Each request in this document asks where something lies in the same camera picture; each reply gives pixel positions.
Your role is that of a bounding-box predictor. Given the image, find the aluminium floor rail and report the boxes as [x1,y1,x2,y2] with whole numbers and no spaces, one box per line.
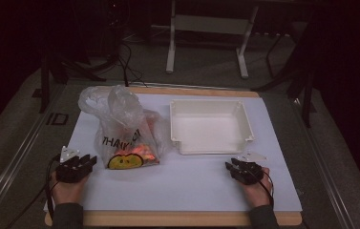
[290,97,357,229]
[0,83,71,229]

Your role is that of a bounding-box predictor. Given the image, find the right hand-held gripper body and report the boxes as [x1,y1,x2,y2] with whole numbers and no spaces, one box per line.
[234,151,268,186]

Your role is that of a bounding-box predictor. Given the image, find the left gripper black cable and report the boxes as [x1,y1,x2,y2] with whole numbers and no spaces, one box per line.
[7,154,62,229]

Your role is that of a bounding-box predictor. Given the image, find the white metal desk frame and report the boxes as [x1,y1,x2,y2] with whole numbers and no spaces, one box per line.
[165,0,260,80]

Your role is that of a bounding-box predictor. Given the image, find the white table mat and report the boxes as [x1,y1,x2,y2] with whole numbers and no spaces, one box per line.
[43,93,304,213]

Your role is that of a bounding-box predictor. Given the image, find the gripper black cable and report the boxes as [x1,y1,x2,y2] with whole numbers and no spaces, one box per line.
[7,154,62,229]
[256,168,276,210]

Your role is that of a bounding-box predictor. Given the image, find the white plastic bin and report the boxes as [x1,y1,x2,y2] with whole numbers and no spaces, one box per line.
[169,98,256,156]

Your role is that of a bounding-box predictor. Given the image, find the clear plastic bag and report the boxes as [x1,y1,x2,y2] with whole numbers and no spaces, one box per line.
[77,84,173,171]

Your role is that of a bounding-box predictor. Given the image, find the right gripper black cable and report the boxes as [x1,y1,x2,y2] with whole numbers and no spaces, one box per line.
[256,168,276,210]

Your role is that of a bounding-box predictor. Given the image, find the black metal stand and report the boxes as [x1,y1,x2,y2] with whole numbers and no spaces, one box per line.
[250,17,318,129]
[38,0,108,115]

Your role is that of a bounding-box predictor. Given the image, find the red chip bag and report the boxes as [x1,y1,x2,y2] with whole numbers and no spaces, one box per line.
[125,115,160,166]

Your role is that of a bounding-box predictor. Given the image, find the person's right hand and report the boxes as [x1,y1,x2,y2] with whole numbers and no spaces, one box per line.
[240,166,275,209]

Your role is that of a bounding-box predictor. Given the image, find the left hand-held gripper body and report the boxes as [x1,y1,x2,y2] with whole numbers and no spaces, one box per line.
[55,145,90,184]

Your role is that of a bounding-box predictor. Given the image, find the person's left hand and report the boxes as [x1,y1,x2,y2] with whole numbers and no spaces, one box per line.
[51,171,90,205]

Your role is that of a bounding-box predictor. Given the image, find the black floor cables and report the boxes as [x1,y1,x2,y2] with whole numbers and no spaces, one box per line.
[116,41,149,89]

